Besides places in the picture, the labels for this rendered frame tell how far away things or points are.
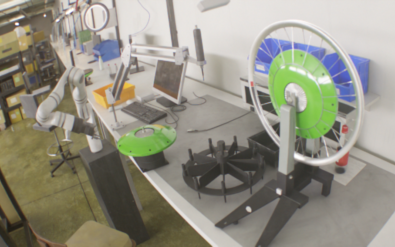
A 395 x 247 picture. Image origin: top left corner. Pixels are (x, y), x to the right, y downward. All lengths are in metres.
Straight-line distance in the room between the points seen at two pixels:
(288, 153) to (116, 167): 1.28
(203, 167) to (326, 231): 0.62
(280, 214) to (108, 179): 1.28
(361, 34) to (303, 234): 0.95
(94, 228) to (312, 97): 1.36
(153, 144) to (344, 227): 0.94
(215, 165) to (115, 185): 0.94
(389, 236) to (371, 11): 0.98
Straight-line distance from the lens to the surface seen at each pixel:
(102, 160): 2.00
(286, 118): 1.01
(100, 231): 1.76
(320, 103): 0.98
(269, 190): 1.18
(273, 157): 1.42
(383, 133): 1.57
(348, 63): 0.89
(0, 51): 6.69
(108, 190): 2.10
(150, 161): 1.55
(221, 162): 1.33
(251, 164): 1.34
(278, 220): 1.09
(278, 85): 1.07
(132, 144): 1.49
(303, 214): 1.20
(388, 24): 1.41
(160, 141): 1.47
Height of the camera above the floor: 1.73
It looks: 24 degrees down
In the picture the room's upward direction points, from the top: 8 degrees counter-clockwise
